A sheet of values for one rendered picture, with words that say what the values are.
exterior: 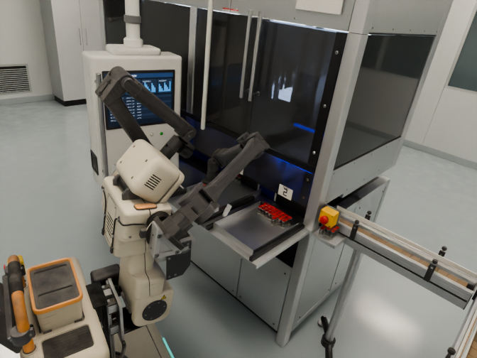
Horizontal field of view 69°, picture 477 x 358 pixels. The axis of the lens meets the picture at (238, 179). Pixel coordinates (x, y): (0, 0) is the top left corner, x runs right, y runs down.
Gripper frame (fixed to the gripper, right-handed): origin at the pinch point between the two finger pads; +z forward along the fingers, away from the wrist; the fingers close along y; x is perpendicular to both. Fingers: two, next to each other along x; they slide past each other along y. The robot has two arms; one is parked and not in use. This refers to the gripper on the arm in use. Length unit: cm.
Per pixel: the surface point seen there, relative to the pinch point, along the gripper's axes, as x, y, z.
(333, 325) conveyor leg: -80, 13, 65
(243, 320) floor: -27, 7, 93
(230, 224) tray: -20.7, -13.9, 3.5
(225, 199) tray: -6.2, 5.3, 4.3
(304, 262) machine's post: -57, 6, 24
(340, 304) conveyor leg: -80, 13, 48
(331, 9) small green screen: -42, 12, -94
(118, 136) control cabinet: 56, -10, -20
